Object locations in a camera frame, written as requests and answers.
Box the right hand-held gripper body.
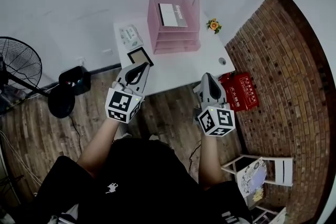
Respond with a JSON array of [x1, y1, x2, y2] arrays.
[[192, 86, 236, 137]]

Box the white and green tissue pack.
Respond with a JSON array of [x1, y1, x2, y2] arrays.
[[118, 24, 144, 51]]

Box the grey and white book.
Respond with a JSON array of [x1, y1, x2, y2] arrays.
[[157, 3, 189, 28]]

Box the black standing fan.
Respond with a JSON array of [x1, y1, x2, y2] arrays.
[[0, 36, 76, 119]]

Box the black fan cable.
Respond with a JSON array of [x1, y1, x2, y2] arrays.
[[68, 114, 82, 156]]

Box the red fire equipment box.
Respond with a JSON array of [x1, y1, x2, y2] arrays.
[[218, 72, 260, 113]]

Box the person's left forearm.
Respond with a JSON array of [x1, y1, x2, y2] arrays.
[[76, 117, 122, 179]]

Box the brown notebook with black border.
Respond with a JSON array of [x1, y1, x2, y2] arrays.
[[127, 47, 154, 68]]

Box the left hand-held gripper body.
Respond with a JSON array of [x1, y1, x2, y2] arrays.
[[104, 80, 145, 124]]

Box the white cables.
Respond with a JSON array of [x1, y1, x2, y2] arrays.
[[0, 130, 43, 187]]

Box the person's black clothing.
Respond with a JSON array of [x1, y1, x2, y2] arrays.
[[25, 137, 253, 224]]

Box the round patterned cushion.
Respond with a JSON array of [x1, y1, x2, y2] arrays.
[[239, 159, 268, 194]]

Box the thin black floor cable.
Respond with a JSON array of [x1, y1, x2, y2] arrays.
[[188, 140, 202, 174]]

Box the person's right forearm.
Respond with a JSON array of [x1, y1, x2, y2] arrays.
[[197, 133, 224, 191]]

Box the black box device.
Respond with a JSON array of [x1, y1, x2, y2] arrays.
[[58, 66, 91, 97]]

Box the white folding chair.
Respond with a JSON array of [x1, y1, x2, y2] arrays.
[[220, 154, 293, 216]]

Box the pink desk organizer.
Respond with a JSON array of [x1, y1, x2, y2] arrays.
[[146, 0, 202, 56]]

